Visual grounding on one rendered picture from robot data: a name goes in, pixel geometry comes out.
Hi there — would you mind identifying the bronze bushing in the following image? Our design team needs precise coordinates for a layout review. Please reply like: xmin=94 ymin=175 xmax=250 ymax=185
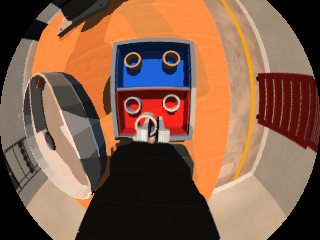
xmin=124 ymin=52 xmax=143 ymax=70
xmin=36 ymin=77 xmax=44 ymax=88
xmin=162 ymin=51 xmax=180 ymax=69

